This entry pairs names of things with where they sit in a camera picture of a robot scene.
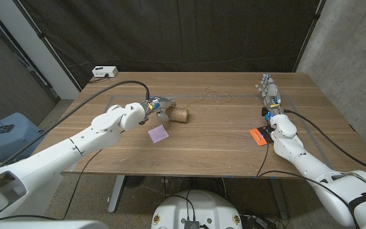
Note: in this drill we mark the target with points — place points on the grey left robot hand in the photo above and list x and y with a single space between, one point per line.
160 103

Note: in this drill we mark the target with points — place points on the white power outlet box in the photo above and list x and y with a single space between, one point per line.
103 71

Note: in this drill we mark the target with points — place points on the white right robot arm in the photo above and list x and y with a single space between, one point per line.
313 168

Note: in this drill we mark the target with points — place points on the grey power strip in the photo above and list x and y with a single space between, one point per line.
259 222

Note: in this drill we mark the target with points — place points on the black backdrop curtain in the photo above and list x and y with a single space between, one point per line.
186 31

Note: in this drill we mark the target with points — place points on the black backdrop stand pole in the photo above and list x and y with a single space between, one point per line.
310 31
43 38

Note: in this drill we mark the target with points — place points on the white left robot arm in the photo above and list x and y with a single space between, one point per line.
59 159

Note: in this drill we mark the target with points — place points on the brown twine spool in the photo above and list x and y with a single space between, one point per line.
180 115

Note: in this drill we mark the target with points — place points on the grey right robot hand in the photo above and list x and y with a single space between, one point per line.
271 93

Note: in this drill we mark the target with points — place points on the grey table leg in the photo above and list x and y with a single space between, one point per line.
116 194

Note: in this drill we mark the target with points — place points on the blue plastic container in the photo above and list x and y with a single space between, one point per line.
11 143

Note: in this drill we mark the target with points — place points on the orange and black package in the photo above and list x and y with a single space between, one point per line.
259 136

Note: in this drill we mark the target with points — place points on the pink sticky note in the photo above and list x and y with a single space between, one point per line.
158 133

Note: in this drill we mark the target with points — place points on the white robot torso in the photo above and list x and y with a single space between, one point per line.
199 210

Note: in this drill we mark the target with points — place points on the black ribbed round object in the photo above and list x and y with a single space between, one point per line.
134 181

